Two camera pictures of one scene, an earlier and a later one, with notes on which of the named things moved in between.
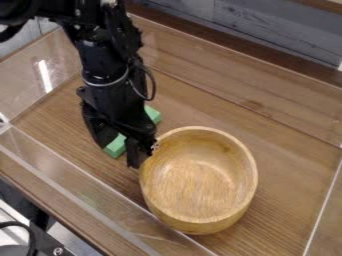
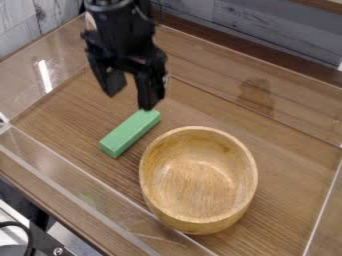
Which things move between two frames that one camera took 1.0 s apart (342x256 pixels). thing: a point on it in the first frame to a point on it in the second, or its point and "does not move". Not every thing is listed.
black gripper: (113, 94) to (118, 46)
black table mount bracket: (46, 246) does not move
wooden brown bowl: (197, 179) does not move
